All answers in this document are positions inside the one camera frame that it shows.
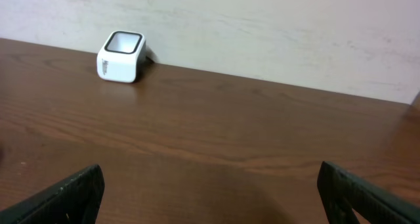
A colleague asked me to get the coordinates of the white barcode scanner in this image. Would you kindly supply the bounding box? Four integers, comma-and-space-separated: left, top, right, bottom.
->
96, 30, 146, 83

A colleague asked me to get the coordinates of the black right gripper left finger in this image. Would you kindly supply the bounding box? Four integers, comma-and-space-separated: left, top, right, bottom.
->
1, 164, 105, 224

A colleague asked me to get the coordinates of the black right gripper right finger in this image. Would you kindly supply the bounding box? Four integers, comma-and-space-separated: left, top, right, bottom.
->
317, 161, 419, 224

